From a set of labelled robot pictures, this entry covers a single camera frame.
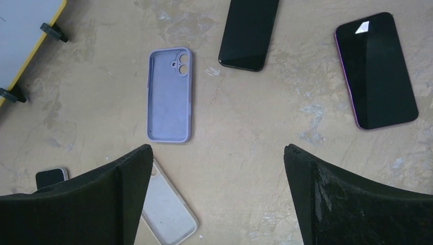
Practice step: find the beige phone case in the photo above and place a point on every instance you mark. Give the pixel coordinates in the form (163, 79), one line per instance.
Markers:
(165, 211)

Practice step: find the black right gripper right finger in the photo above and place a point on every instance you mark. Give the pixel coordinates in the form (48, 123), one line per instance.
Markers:
(336, 206)

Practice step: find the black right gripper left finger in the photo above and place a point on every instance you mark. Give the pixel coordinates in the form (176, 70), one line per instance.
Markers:
(101, 206)

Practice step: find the black phone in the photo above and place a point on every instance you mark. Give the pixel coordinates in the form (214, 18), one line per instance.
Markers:
(247, 34)

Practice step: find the black whiteboard foot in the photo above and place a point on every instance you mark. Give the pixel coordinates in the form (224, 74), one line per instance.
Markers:
(54, 31)
(14, 95)

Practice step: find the lilac phone case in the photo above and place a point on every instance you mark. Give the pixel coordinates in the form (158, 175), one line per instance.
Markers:
(169, 92)

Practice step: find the yellow-framed whiteboard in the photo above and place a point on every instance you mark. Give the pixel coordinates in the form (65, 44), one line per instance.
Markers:
(21, 35)

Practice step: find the purple-edged phone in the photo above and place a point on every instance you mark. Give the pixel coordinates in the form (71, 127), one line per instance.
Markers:
(375, 71)

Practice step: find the silver-edged phone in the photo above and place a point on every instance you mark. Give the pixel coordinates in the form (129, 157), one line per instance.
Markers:
(50, 177)

